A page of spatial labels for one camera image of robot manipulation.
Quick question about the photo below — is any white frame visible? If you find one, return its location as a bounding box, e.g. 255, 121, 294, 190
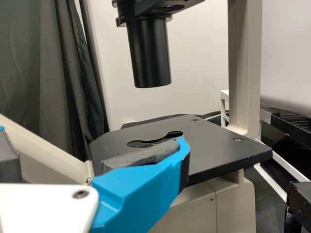
220, 89, 311, 202

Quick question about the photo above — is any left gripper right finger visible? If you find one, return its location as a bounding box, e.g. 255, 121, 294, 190
89, 136, 191, 233

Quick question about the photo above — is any black platform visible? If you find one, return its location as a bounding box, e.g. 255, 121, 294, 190
270, 113, 311, 233

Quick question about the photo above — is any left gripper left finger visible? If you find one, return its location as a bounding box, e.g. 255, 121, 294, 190
0, 125, 20, 183

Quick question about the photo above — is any cream microscope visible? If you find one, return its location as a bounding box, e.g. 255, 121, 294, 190
0, 0, 273, 233

